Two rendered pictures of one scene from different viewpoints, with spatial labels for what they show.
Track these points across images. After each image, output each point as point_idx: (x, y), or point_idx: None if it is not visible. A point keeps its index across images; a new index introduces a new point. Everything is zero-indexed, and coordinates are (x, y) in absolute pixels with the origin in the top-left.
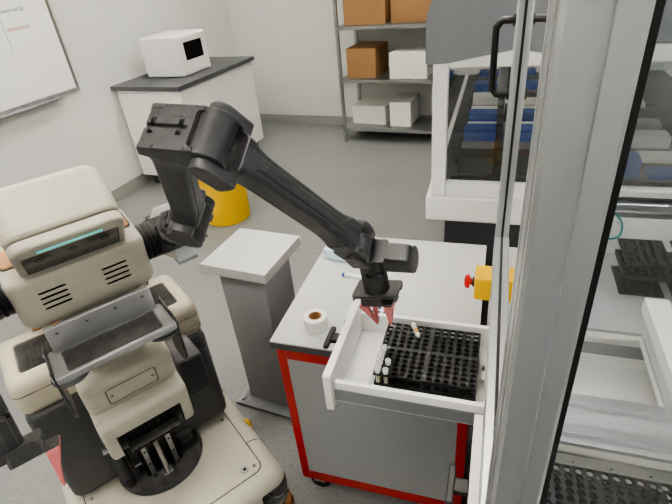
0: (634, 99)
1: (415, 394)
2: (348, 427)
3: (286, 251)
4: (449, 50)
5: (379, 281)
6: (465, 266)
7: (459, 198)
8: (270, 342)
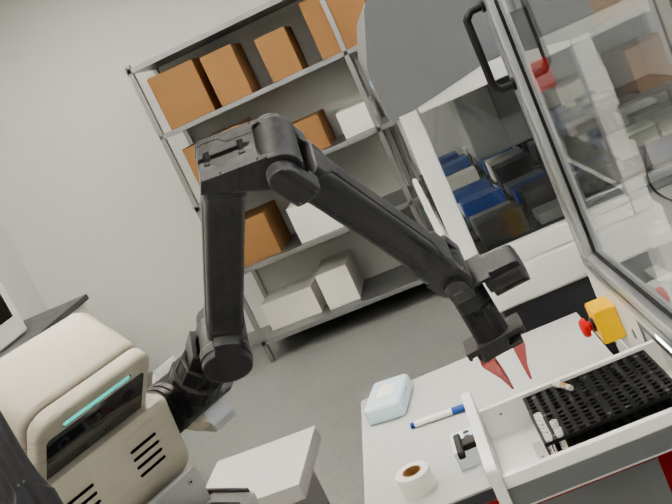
0: None
1: (614, 432)
2: None
3: (309, 448)
4: (411, 94)
5: (492, 315)
6: (567, 341)
7: None
8: None
